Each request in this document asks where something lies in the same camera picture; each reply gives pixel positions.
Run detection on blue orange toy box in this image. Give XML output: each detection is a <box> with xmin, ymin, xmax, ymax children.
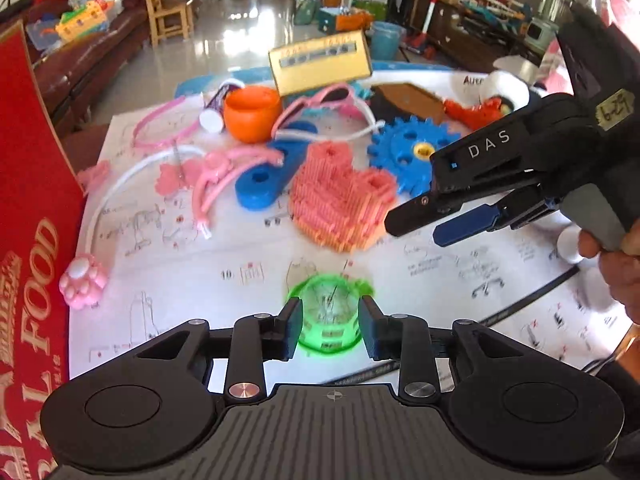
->
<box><xmin>318</xmin><ymin>7</ymin><xmax>374</xmax><ymax>34</ymax></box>

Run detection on clear plastic box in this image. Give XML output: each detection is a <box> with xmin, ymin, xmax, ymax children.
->
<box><xmin>24</xmin><ymin>22</ymin><xmax>66</xmax><ymax>51</ymax></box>

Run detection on pink block heart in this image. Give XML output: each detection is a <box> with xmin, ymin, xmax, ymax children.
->
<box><xmin>288</xmin><ymin>140</ymin><xmax>401</xmax><ymax>254</ymax></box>

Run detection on small wooden chair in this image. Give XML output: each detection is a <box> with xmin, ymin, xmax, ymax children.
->
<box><xmin>143</xmin><ymin>0</ymin><xmax>194</xmax><ymax>49</ymax></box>

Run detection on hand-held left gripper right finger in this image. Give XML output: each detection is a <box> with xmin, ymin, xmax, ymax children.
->
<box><xmin>358</xmin><ymin>294</ymin><xmax>524</xmax><ymax>407</ymax></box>

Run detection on green plastic basket toy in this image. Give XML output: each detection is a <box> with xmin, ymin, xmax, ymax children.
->
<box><xmin>287</xmin><ymin>272</ymin><xmax>375</xmax><ymax>357</ymax></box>

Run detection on thin pink headband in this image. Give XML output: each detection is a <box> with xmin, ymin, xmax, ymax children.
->
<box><xmin>130</xmin><ymin>92</ymin><xmax>206</xmax><ymax>149</ymax></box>

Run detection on orange plastic cup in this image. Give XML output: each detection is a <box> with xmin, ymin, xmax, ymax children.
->
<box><xmin>222</xmin><ymin>87</ymin><xmax>284</xmax><ymax>144</ymax></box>

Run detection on dark red leather sofa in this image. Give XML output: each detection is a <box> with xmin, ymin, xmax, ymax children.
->
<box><xmin>0</xmin><ymin>0</ymin><xmax>151</xmax><ymax>131</ymax></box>

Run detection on orange toy lobster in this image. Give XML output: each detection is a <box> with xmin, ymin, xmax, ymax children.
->
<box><xmin>442</xmin><ymin>97</ymin><xmax>506</xmax><ymax>129</ymax></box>

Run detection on yellow toy building set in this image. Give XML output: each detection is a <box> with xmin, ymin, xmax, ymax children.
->
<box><xmin>54</xmin><ymin>0</ymin><xmax>109</xmax><ymax>41</ymax></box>

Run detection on pink flower hair clip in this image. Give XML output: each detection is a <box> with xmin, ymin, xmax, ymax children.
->
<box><xmin>158</xmin><ymin>162</ymin><xmax>189</xmax><ymax>195</ymax></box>

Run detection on pink sunglasses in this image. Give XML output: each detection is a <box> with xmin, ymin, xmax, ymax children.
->
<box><xmin>272</xmin><ymin>84</ymin><xmax>386</xmax><ymax>141</ymax></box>

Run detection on red cardboard box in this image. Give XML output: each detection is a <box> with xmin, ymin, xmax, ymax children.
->
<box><xmin>0</xmin><ymin>20</ymin><xmax>89</xmax><ymax>480</ymax></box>

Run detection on blue plastic gear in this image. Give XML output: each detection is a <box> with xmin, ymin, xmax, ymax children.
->
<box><xmin>367</xmin><ymin>114</ymin><xmax>464</xmax><ymax>199</ymax></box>

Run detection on gold box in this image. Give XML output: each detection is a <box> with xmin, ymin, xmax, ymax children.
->
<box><xmin>268</xmin><ymin>29</ymin><xmax>374</xmax><ymax>97</ymax></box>

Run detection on red scooter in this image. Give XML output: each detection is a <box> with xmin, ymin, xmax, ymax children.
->
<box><xmin>399</xmin><ymin>0</ymin><xmax>441</xmax><ymax>59</ymax></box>

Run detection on printed instruction sheet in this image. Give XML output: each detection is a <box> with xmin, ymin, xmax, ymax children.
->
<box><xmin>67</xmin><ymin>80</ymin><xmax>632</xmax><ymax>382</ymax></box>

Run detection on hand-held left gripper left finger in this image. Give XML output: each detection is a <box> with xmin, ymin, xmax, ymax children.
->
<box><xmin>134</xmin><ymin>297</ymin><xmax>305</xmax><ymax>407</ymax></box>

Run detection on brown boat-shaped box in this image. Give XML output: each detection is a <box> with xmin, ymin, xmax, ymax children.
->
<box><xmin>369</xmin><ymin>82</ymin><xmax>446</xmax><ymax>124</ymax></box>

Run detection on white cap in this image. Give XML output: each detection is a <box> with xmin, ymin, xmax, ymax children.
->
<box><xmin>449</xmin><ymin>55</ymin><xmax>536</xmax><ymax>111</ymax></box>

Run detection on teal bag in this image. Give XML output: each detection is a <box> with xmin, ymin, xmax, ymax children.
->
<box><xmin>292</xmin><ymin>0</ymin><xmax>321</xmax><ymax>26</ymax></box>

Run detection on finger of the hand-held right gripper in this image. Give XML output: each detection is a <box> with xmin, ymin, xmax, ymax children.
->
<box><xmin>433</xmin><ymin>187</ymin><xmax>561</xmax><ymax>248</ymax></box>
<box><xmin>384</xmin><ymin>183</ymin><xmax>543</xmax><ymax>237</ymax></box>

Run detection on person's right hand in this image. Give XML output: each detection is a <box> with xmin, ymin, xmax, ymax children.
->
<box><xmin>578</xmin><ymin>228</ymin><xmax>640</xmax><ymax>326</ymax></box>

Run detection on white tube purple label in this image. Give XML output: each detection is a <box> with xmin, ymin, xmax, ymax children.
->
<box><xmin>198</xmin><ymin>79</ymin><xmax>246</xmax><ymax>134</ymax></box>

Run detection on blue bucket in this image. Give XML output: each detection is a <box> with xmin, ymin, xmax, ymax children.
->
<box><xmin>369</xmin><ymin>20</ymin><xmax>406</xmax><ymax>60</ymax></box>

